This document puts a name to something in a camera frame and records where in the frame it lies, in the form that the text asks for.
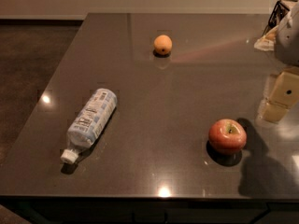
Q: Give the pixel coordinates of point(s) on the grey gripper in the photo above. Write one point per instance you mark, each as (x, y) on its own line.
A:
(289, 39)

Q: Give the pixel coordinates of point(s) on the orange fruit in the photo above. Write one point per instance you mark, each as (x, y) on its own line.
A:
(163, 45)

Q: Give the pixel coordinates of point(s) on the blue plastic bottle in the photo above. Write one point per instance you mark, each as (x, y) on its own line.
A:
(89, 124)

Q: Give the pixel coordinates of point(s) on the red apple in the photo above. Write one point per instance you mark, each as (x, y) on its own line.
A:
(227, 136)

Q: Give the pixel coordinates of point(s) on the black wire basket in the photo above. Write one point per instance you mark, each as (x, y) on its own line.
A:
(280, 10)

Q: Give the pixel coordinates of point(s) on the crumpled white bag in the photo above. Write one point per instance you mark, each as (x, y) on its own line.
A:
(267, 41)

